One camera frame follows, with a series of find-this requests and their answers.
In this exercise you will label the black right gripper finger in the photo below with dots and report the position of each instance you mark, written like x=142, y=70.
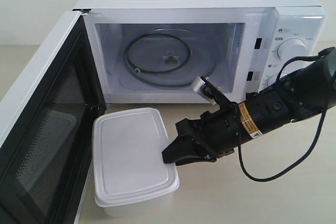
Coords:
x=189, y=128

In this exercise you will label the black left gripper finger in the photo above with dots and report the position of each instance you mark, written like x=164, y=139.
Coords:
x=183, y=150

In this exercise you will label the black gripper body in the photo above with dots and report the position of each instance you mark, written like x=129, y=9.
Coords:
x=219, y=130

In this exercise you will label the white plastic food container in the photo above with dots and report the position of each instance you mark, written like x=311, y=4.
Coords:
x=130, y=176

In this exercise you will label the white microwave door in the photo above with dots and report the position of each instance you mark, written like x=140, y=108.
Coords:
x=47, y=117

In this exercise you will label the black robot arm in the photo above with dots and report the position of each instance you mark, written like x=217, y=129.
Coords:
x=294, y=97

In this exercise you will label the white microwave oven body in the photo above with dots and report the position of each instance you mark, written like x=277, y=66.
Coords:
x=244, y=35

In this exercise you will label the glass turntable plate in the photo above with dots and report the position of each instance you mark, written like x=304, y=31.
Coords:
x=169, y=58

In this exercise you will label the upper white control knob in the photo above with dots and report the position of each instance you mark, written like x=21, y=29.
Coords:
x=291, y=48

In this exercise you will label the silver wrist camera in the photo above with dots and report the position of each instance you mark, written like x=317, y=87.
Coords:
x=206, y=90

